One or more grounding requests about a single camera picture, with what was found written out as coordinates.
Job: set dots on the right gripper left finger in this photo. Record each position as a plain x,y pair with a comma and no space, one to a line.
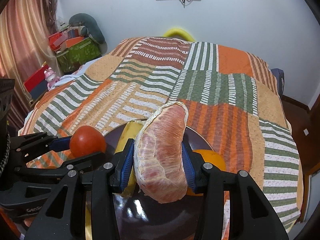
63,214

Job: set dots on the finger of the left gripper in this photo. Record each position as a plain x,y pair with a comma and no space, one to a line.
87,163
26,148

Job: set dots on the red tomato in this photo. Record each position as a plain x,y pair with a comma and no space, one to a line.
87,140

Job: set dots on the large orange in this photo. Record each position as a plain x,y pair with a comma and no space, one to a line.
195,162

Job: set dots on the red and navy box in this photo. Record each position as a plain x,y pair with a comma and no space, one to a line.
36,84

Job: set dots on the dark purple plate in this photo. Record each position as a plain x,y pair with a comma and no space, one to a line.
141,217

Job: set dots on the pink toy figure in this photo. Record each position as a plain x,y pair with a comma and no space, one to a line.
51,77

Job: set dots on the green storage box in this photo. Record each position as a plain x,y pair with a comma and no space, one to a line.
79,54

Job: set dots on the patchwork striped bedspread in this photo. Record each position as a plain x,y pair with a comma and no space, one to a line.
231,96

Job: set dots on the pink striped curtain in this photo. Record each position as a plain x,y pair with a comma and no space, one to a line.
24,48

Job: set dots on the grey neck pillow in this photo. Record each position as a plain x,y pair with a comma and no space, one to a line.
87,26

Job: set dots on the dark blue bag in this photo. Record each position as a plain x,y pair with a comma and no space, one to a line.
280,77

